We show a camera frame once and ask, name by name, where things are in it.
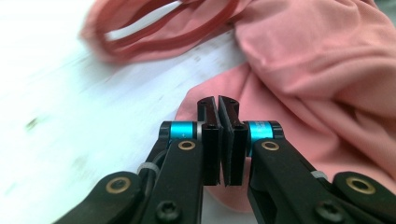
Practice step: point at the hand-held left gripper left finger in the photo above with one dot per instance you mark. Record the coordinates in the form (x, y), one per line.
(212, 155)

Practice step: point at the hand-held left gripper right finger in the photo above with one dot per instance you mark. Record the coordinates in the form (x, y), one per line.
(236, 155)

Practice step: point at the pink sleeveless shirt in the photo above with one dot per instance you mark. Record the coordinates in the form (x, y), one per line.
(311, 62)

